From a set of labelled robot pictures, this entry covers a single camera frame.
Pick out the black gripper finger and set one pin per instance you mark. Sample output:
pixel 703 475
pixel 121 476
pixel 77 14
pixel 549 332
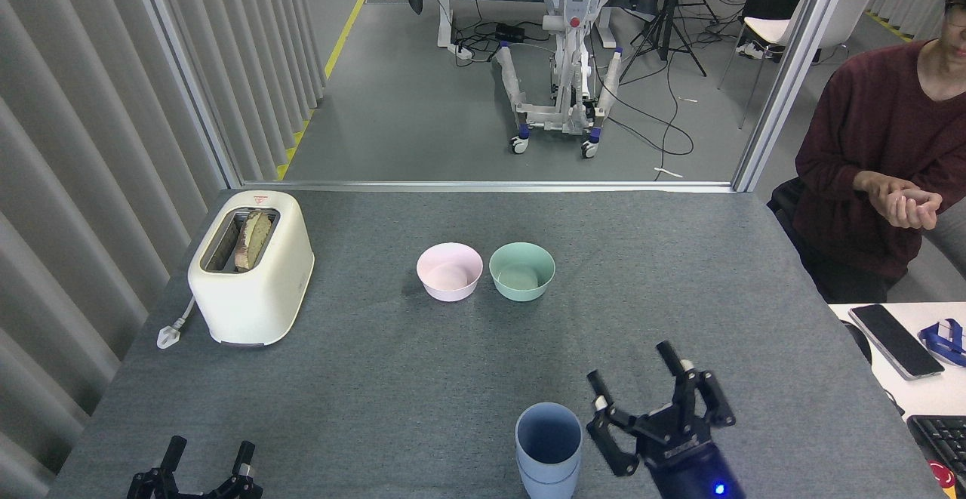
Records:
pixel 167 472
pixel 240 472

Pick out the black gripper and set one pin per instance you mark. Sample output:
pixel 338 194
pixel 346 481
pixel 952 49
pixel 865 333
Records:
pixel 683 461

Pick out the person's right hand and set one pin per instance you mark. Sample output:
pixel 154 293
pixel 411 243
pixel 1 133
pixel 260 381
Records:
pixel 883 186

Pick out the person's left hand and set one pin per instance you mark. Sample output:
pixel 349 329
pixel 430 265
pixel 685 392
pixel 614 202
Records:
pixel 917 210

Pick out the cream white toaster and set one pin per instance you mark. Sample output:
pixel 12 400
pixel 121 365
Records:
pixel 256 299

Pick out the green bowl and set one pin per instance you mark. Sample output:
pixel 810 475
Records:
pixel 521 280

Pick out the black computer mouse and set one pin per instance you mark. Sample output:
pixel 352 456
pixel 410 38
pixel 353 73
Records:
pixel 859 342

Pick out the toasted bread slice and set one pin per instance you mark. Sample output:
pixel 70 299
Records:
pixel 253 238

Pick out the pink bowl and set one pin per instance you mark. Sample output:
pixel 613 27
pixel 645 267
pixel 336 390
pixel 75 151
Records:
pixel 449 278

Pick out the black smartphone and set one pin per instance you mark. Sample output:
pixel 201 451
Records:
pixel 896 341

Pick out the white side table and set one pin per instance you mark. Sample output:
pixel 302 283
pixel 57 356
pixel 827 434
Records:
pixel 924 397

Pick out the black keyboard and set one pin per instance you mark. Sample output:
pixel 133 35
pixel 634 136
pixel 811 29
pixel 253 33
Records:
pixel 943 438

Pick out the red push button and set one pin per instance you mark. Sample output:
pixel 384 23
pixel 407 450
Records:
pixel 942 478

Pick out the blue and white tool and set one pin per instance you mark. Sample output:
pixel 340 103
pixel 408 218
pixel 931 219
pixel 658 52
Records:
pixel 945 340

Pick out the grey chair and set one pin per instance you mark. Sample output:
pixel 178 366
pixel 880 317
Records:
pixel 936 272

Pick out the person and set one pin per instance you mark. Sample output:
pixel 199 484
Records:
pixel 868 121

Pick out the white sneaker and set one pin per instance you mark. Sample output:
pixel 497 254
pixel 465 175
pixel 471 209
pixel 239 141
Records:
pixel 749 50

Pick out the white chair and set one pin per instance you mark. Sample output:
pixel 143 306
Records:
pixel 766 29

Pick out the black tripod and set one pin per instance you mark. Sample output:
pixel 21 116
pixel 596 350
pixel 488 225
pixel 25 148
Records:
pixel 668 8

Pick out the black power adapter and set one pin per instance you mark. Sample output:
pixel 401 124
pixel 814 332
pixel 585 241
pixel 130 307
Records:
pixel 510 32

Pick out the white power strip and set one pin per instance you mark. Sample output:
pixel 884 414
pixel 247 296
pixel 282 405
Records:
pixel 463 51

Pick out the white stand on wheels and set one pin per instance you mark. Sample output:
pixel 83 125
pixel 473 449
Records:
pixel 575 1

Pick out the silver frame rail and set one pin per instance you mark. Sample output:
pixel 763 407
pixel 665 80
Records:
pixel 483 186

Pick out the silver post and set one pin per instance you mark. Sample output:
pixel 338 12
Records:
pixel 800 53
pixel 185 69

